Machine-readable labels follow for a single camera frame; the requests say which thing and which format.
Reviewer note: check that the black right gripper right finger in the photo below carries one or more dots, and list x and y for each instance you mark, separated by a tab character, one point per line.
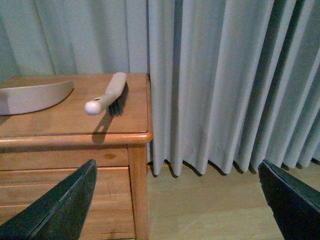
295	205

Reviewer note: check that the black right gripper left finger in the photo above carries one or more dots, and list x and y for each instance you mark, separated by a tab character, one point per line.
60	213

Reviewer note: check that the wooden cabinet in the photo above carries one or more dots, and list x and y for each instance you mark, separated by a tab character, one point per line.
40	149

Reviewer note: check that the beige plastic dustpan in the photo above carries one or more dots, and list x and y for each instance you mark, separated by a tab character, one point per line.
33	98

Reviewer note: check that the beige hand brush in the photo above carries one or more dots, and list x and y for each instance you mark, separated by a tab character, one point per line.
114	98

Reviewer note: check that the light grey curtain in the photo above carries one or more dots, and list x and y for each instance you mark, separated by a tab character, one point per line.
232	81

